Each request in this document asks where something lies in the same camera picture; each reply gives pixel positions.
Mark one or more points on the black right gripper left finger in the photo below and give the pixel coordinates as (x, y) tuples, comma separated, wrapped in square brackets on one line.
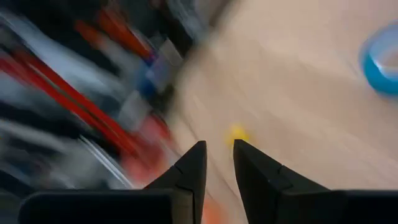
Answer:
[(189, 186)]

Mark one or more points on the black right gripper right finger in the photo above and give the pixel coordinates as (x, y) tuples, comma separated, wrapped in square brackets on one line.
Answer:
[(264, 193)]

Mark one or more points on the yellow staple remover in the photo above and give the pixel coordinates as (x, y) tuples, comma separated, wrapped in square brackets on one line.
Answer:
[(237, 133)]

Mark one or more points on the blue tape roll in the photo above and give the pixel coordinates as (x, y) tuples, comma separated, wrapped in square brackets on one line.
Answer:
[(377, 81)]

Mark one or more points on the red desk lamp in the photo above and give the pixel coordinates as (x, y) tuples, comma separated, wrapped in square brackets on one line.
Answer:
[(77, 99)]

